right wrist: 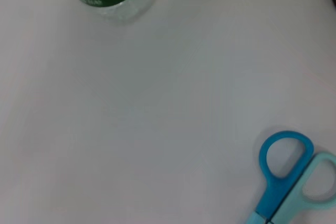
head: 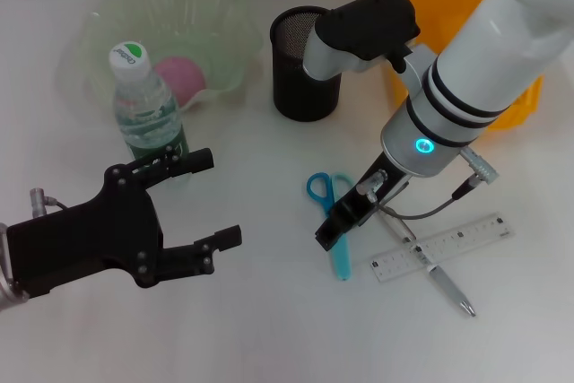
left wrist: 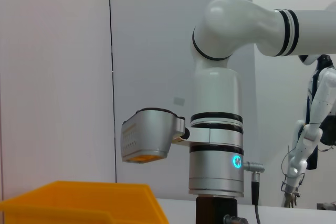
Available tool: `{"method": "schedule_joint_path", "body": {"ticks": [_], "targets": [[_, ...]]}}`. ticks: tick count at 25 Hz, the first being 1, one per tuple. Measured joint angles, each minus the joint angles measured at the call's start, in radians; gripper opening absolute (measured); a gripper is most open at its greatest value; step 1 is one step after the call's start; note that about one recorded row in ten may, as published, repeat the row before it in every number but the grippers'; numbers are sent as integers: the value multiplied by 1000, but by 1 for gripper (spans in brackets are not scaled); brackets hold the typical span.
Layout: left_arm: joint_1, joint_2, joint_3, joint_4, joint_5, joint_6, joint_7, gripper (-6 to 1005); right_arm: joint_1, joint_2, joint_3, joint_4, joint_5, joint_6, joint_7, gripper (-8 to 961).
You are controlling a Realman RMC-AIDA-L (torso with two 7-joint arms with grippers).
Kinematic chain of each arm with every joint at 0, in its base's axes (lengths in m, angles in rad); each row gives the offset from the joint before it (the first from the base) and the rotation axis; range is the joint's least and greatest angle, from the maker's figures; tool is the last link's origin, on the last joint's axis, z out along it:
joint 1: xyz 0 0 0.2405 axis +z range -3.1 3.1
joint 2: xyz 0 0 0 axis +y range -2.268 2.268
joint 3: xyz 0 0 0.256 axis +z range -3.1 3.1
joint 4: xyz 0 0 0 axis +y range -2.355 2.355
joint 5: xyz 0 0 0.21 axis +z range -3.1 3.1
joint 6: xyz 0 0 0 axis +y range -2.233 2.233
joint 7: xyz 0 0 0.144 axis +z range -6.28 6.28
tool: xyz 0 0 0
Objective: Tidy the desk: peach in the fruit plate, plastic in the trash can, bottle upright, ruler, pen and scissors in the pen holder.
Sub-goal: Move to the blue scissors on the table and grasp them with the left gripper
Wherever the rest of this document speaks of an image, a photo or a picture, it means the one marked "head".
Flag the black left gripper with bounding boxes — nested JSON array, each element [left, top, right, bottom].
[[6, 148, 243, 300]]

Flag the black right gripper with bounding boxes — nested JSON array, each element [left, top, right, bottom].
[[315, 152, 412, 252]]

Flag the blue scissors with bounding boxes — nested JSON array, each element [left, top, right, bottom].
[[306, 171, 353, 283]]

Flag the clear green-label water bottle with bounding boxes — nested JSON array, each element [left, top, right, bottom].
[[107, 40, 192, 183]]

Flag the pink peach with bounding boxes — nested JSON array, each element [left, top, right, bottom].
[[154, 56, 208, 107]]

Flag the silver ballpoint pen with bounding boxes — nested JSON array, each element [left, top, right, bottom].
[[380, 212, 477, 318]]

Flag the black mesh pen holder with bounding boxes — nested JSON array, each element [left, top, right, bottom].
[[269, 5, 344, 123]]

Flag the clear plastic ruler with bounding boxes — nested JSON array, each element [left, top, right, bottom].
[[370, 212, 516, 283]]

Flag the pale green fruit plate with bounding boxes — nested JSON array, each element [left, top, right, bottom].
[[56, 0, 264, 114]]

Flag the right gripper cable with plug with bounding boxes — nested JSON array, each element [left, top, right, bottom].
[[356, 147, 499, 222]]

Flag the gripper cable with plug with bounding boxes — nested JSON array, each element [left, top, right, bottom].
[[29, 187, 68, 219], [356, 147, 499, 222]]

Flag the left gripper cable with plug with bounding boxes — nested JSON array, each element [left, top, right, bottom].
[[29, 187, 68, 219]]

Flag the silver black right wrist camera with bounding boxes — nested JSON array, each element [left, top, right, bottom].
[[303, 0, 422, 82]]

